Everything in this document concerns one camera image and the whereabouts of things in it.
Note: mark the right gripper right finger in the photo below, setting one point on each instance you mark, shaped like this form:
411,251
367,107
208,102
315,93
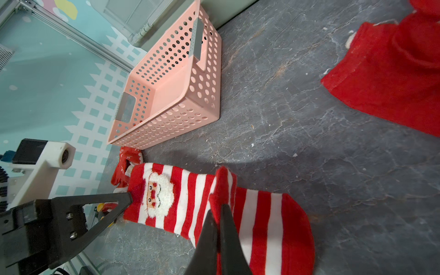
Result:
233,261

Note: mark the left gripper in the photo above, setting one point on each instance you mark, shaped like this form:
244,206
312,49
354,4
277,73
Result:
24,231

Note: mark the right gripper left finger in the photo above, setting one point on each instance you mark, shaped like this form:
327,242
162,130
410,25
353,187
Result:
204,260

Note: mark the red white striped santa sock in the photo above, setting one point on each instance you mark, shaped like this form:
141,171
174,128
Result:
264,232

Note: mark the red snowflake santa sock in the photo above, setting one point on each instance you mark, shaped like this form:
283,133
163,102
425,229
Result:
128,159

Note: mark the red snowman sock pair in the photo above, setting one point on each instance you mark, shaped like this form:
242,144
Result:
392,71

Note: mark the pink perforated plastic basket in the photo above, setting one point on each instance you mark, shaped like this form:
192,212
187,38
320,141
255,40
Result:
176,86

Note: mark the clear lidded storage box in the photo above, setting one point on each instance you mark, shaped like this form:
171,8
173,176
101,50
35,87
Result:
144,22

